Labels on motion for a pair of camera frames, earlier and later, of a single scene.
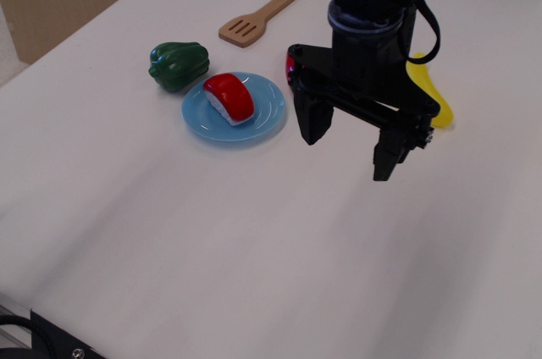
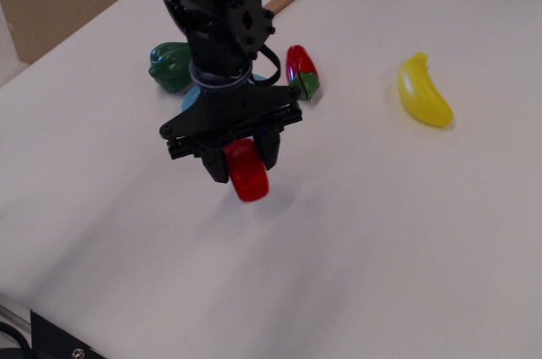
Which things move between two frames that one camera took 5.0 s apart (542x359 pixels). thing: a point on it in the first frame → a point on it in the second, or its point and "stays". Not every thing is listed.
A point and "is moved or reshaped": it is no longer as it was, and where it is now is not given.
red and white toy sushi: (227, 94) is moved or reshaped
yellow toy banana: (419, 74) stays
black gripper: (365, 77) → (231, 108)
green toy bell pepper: (176, 65) stays
